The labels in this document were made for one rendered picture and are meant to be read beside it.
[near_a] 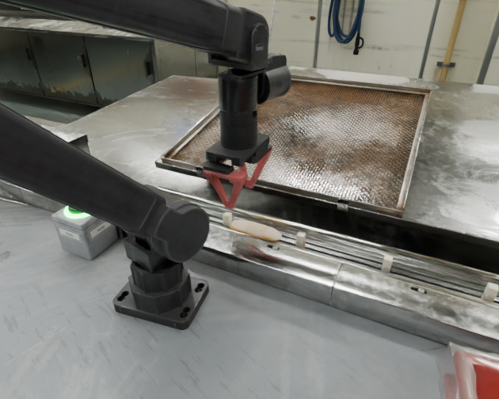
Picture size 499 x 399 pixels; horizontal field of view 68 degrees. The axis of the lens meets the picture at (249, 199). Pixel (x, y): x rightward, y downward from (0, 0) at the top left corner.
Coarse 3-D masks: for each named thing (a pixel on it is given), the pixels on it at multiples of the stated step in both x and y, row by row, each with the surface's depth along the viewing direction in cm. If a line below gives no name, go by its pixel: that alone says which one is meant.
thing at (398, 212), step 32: (384, 96) 97; (192, 128) 89; (288, 128) 88; (320, 128) 87; (384, 128) 85; (416, 128) 84; (192, 160) 81; (288, 160) 78; (384, 160) 76; (320, 192) 67; (352, 192) 68
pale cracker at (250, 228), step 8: (232, 224) 66; (240, 224) 66; (248, 224) 66; (256, 224) 66; (240, 232) 65; (248, 232) 64; (256, 232) 64; (264, 232) 64; (272, 232) 64; (272, 240) 63
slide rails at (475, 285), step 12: (216, 216) 70; (240, 216) 70; (228, 228) 66; (276, 228) 66; (312, 240) 63; (324, 240) 63; (312, 252) 61; (348, 252) 61; (360, 252) 61; (372, 252) 61; (360, 264) 58; (396, 264) 58; (408, 264) 58; (396, 276) 56; (432, 276) 56; (444, 276) 56; (456, 276) 56; (444, 288) 54; (468, 288) 54; (480, 288) 54; (480, 300) 52
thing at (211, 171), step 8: (208, 160) 57; (224, 160) 58; (208, 168) 55; (216, 168) 55; (224, 168) 55; (232, 168) 55; (208, 176) 56; (216, 176) 57; (224, 176) 55; (232, 176) 54; (240, 176) 54; (216, 184) 57; (240, 184) 55; (224, 192) 59; (232, 192) 57; (224, 200) 59; (232, 200) 58; (232, 208) 60
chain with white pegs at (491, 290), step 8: (224, 216) 66; (224, 224) 67; (280, 240) 65; (296, 240) 62; (304, 240) 62; (336, 256) 61; (384, 256) 57; (392, 256) 57; (368, 264) 59; (384, 264) 57; (392, 272) 58; (424, 280) 56; (448, 288) 55; (488, 288) 51; (496, 288) 51; (480, 296) 54; (488, 296) 52; (496, 296) 51
